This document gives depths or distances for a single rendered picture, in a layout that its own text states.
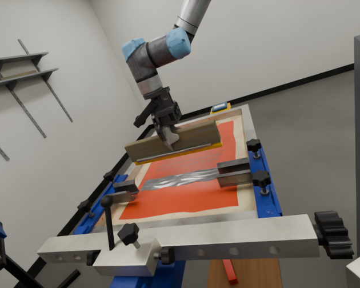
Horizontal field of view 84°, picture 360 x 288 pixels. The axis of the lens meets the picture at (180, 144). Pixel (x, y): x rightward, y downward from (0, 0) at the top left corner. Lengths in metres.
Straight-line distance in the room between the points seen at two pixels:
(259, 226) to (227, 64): 3.92
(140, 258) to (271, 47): 4.09
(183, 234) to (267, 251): 0.16
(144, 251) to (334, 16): 4.37
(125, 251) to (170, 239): 0.09
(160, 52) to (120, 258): 0.50
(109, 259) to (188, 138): 0.42
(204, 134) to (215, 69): 3.61
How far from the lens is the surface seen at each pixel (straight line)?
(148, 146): 0.74
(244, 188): 0.64
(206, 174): 0.73
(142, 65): 0.63
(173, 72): 4.37
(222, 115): 1.15
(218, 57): 4.21
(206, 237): 0.44
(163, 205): 0.70
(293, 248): 0.43
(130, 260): 0.44
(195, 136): 0.67
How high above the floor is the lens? 1.37
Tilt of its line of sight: 23 degrees down
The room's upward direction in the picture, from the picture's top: 23 degrees counter-clockwise
